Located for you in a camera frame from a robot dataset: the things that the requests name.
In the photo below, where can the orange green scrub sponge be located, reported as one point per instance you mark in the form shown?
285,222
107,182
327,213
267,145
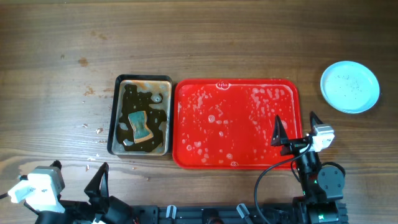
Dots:
138,122

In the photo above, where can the white plate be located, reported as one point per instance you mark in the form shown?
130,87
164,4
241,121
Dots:
349,87

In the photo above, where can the black water tray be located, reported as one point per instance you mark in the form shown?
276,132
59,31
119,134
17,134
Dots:
149,93

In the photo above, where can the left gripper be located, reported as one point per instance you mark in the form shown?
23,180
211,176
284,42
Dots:
79,203

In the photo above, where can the red plastic tray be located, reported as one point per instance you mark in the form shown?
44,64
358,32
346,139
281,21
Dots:
228,124

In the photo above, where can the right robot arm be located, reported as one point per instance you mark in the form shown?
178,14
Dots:
322,182

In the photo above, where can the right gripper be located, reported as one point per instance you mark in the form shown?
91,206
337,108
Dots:
280,137

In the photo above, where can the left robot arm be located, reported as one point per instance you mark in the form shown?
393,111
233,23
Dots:
117,211

